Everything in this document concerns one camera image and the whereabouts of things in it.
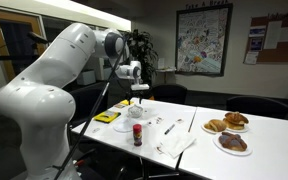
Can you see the white paper plate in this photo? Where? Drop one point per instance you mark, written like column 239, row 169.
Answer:
column 124, row 126

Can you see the candy wrapper near table edge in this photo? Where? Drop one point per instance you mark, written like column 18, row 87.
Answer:
column 95, row 130

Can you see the red lidded small can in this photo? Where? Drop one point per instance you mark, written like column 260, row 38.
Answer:
column 137, row 134

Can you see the small candy wrapper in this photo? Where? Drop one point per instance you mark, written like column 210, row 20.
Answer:
column 149, row 123

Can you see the black white marker pen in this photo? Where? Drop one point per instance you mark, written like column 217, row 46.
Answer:
column 169, row 129

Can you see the plate with golden bread rolls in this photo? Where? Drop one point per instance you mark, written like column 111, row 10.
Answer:
column 235, row 121

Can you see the plate with flat bread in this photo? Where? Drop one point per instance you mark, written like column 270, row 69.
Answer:
column 215, row 126

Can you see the black office chair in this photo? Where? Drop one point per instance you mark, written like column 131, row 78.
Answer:
column 256, row 105
column 172, row 93
column 85, row 99

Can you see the green yellow crayon box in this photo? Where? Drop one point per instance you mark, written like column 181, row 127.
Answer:
column 107, row 116

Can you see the plate with chocolate bread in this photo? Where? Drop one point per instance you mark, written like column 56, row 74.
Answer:
column 232, row 144

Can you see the yellow marker pack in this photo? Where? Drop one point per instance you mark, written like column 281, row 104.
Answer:
column 122, row 104

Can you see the potted green plant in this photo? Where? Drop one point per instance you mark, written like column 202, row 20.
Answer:
column 141, row 49

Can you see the cork notice board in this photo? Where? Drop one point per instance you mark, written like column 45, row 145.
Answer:
column 267, row 40

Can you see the white paper napkin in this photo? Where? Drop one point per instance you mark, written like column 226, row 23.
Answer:
column 173, row 145

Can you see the candy piece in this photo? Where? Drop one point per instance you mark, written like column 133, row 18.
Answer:
column 159, row 120

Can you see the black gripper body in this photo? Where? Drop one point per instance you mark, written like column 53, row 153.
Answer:
column 132, row 93

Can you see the cut glass container bowl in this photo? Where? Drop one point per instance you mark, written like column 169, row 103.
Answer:
column 135, row 111

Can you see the small candy near marker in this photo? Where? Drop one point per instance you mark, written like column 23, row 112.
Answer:
column 179, row 121

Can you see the framed colourful wall poster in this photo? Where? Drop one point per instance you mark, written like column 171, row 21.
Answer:
column 201, row 40

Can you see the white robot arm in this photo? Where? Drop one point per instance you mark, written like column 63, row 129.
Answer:
column 36, row 100

